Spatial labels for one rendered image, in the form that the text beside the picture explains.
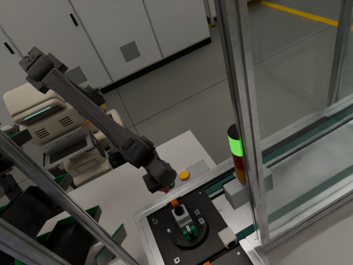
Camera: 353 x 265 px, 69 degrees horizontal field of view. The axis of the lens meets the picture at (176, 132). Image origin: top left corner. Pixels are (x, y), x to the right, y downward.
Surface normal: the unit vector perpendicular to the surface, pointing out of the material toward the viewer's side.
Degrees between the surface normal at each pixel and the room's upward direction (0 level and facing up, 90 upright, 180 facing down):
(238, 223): 0
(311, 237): 0
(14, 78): 90
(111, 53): 90
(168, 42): 90
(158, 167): 19
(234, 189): 0
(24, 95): 42
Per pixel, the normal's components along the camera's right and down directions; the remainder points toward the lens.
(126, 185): -0.28, -0.69
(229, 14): 0.39, 0.55
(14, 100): 0.05, -0.14
